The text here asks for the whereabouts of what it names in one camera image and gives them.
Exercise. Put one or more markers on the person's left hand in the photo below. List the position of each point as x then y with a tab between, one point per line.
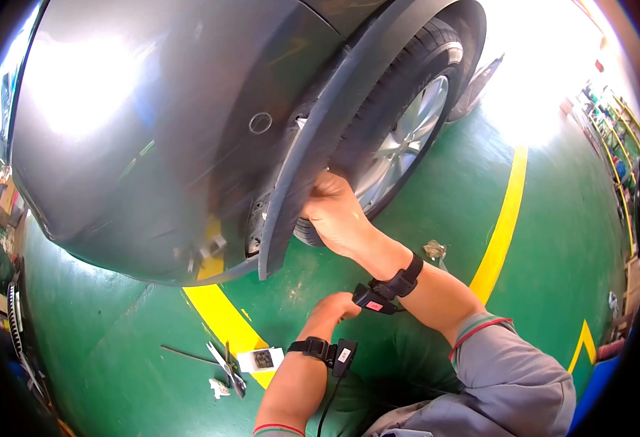
332	310

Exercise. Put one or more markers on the person's right hand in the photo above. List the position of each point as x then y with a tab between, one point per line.
341	218

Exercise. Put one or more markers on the person's left fingers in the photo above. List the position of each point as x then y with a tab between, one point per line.
348	306

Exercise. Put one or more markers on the person's right fingers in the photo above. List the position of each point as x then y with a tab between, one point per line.
322	191

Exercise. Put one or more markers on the black wheel arch trim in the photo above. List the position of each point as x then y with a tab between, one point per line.
320	142

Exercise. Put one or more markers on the black wrist band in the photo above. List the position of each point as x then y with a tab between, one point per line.
399	284
320	348

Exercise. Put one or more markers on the car wheel with silver rim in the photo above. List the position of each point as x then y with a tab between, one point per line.
407	136

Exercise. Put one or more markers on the small white box of clips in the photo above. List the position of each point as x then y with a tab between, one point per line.
261	359

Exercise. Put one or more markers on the crumpled grey rag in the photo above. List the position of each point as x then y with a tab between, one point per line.
434	249

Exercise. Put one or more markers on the metal snips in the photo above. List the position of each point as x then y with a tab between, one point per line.
229	371

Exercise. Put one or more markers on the white crumpled scrap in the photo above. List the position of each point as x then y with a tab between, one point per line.
219	389

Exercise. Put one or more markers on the thin dark rod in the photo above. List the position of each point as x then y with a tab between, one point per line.
188	354

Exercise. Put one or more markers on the grey car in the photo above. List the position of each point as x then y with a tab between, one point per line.
134	164

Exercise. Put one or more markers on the blue container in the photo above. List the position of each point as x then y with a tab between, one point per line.
593	393

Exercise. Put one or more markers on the cardboard boxes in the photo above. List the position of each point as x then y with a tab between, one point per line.
5	202

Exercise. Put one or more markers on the yellow frame storage shelf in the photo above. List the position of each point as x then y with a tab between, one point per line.
615	142

